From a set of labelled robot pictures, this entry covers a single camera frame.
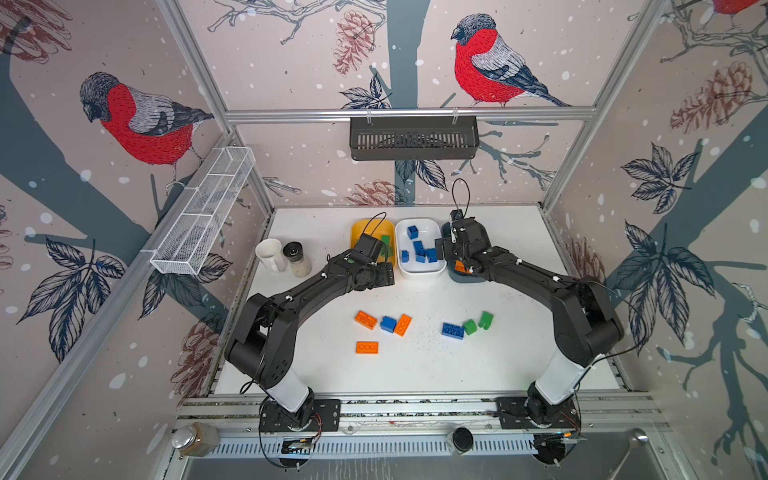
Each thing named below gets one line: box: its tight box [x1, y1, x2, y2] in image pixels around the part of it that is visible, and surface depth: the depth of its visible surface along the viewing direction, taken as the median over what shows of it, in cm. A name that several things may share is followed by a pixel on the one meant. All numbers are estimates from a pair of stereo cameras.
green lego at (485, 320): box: [478, 310, 494, 330], surface depth 90 cm
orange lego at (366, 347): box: [355, 341, 379, 354], surface depth 86 cm
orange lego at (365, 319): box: [354, 310, 378, 330], surface depth 92 cm
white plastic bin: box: [395, 218, 447, 280], surface depth 109 cm
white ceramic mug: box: [255, 238, 289, 274], surface depth 97 cm
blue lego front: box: [441, 322, 464, 340], surface depth 89 cm
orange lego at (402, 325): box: [394, 314, 412, 337], surface depth 91 cm
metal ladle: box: [606, 428, 649, 480], surface depth 70 cm
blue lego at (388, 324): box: [380, 316, 397, 333], surface depth 90 cm
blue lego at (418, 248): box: [413, 240, 426, 257], surface depth 109 cm
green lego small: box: [462, 319, 477, 336], surface depth 89 cm
